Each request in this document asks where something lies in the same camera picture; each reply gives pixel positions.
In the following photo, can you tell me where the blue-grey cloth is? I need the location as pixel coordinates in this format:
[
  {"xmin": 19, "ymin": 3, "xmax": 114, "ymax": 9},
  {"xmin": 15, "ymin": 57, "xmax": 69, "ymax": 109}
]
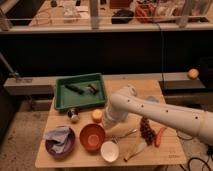
[{"xmin": 43, "ymin": 126, "xmax": 70, "ymax": 154}]

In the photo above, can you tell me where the black bag on bench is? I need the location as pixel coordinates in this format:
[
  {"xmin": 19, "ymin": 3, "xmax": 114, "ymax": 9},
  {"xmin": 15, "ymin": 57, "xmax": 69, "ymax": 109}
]
[{"xmin": 111, "ymin": 9, "xmax": 134, "ymax": 24}]

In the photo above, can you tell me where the dark grape bunch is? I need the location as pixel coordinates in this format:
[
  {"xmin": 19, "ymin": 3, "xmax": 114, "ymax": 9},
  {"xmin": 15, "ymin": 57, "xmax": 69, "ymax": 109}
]
[{"xmin": 140, "ymin": 117, "xmax": 156, "ymax": 145}]

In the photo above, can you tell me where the orange carrot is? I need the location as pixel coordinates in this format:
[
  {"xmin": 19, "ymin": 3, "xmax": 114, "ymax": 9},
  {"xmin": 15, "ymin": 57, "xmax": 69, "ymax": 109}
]
[{"xmin": 155, "ymin": 127, "xmax": 167, "ymax": 148}]

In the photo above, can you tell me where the small metal cup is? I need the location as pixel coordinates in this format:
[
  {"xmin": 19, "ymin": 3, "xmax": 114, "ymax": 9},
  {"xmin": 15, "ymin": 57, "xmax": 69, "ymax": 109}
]
[{"xmin": 67, "ymin": 108, "xmax": 79, "ymax": 123}]

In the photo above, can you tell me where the white bowl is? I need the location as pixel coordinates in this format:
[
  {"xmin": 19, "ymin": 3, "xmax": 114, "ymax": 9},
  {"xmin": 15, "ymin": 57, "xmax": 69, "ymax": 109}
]
[{"xmin": 100, "ymin": 141, "xmax": 119, "ymax": 163}]

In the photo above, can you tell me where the orange bowl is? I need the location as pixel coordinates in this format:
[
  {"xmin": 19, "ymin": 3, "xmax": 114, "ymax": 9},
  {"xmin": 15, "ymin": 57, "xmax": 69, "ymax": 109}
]
[{"xmin": 79, "ymin": 124, "xmax": 105, "ymax": 152}]

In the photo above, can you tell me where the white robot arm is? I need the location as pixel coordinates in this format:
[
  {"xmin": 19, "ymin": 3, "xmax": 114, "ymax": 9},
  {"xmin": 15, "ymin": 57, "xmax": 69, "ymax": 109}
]
[{"xmin": 102, "ymin": 85, "xmax": 213, "ymax": 146}]

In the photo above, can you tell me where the green plastic tray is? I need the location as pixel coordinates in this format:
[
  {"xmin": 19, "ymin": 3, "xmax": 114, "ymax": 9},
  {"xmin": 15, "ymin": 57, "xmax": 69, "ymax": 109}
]
[{"xmin": 54, "ymin": 73, "xmax": 107, "ymax": 111}]

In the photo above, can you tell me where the orange ball on ledge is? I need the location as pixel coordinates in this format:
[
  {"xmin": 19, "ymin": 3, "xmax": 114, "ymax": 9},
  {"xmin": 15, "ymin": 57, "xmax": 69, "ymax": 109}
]
[{"xmin": 187, "ymin": 68, "xmax": 199, "ymax": 80}]

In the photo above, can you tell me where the metal spoon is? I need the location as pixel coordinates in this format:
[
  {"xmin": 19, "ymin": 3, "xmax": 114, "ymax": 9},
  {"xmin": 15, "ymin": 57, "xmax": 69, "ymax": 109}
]
[{"xmin": 111, "ymin": 129, "xmax": 137, "ymax": 144}]

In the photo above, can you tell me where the yellow round fruit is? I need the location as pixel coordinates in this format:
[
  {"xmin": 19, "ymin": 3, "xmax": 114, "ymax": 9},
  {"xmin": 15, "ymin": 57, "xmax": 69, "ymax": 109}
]
[{"xmin": 91, "ymin": 109, "xmax": 103, "ymax": 123}]

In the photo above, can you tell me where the brown object in tray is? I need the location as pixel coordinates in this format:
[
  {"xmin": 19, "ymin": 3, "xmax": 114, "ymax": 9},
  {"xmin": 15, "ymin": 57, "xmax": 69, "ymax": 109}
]
[{"xmin": 88, "ymin": 84, "xmax": 98, "ymax": 94}]

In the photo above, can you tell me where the purple bowl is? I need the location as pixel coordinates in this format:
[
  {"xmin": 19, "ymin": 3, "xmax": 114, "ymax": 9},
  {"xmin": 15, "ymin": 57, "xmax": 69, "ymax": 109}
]
[{"xmin": 43, "ymin": 126, "xmax": 75, "ymax": 158}]

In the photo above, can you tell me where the dark tool in tray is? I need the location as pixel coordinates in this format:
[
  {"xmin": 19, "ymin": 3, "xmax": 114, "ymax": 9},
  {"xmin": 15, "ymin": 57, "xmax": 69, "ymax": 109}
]
[{"xmin": 65, "ymin": 84, "xmax": 84, "ymax": 95}]

